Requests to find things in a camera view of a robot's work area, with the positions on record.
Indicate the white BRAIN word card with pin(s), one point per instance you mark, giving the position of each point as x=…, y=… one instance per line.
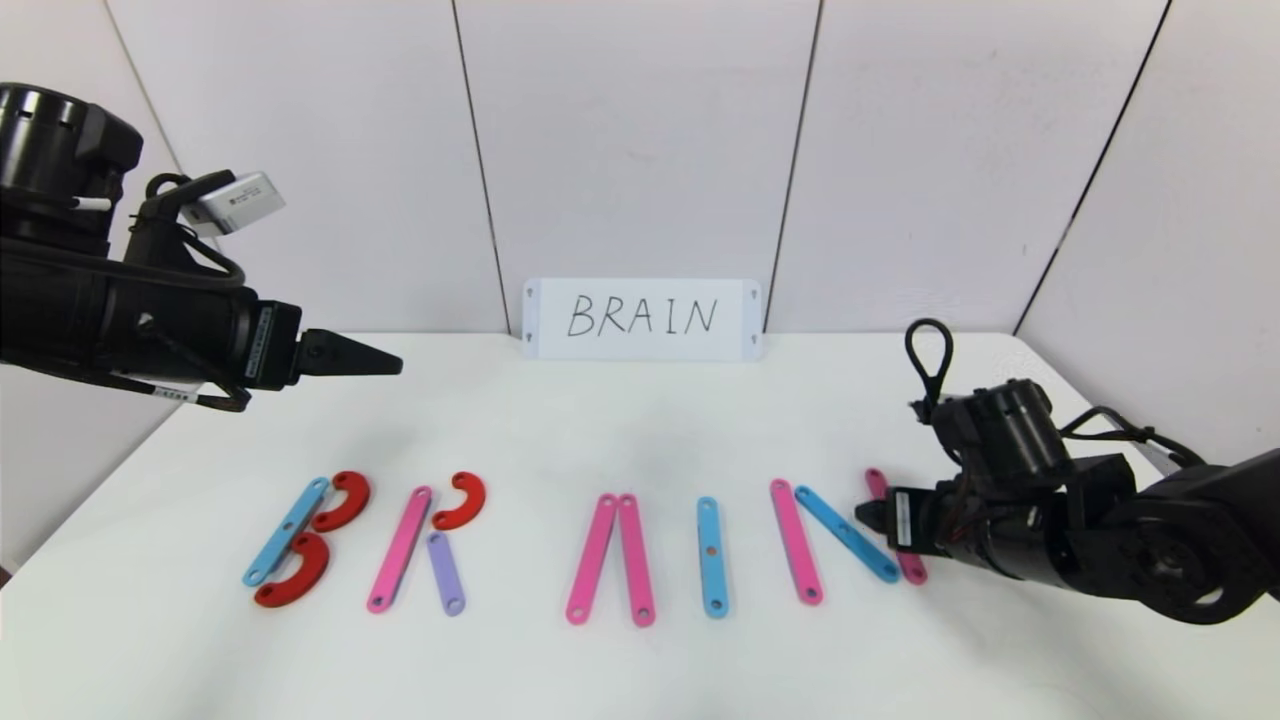
x=640, y=318

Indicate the short pink bar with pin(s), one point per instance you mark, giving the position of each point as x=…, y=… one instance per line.
x=796, y=545

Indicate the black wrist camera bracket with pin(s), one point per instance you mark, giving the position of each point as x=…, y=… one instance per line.
x=160, y=232

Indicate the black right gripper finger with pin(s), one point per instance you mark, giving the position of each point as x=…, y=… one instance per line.
x=872, y=516

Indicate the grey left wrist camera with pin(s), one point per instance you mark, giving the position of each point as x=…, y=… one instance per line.
x=238, y=203

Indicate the small red curved piece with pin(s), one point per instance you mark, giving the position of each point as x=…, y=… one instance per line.
x=468, y=500

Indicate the long light blue bar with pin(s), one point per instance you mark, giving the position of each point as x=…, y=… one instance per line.
x=287, y=530

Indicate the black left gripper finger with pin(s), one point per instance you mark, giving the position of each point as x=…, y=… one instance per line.
x=345, y=355

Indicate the large red curved piece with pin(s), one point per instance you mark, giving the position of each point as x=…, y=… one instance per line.
x=355, y=492
x=315, y=570

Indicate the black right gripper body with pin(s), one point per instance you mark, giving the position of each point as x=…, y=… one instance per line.
x=905, y=518

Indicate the light blue bar orange hole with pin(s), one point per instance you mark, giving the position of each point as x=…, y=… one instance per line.
x=711, y=530

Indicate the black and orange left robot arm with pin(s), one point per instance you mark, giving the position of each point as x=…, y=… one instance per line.
x=95, y=315

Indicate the short blue bar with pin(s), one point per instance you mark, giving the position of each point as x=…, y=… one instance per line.
x=850, y=538

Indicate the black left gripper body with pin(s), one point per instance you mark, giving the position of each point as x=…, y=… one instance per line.
x=272, y=345

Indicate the long pink bar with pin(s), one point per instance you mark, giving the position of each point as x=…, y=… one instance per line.
x=400, y=548
x=876, y=482
x=592, y=558
x=636, y=560

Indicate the short purple bar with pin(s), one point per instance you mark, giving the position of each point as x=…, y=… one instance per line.
x=445, y=575

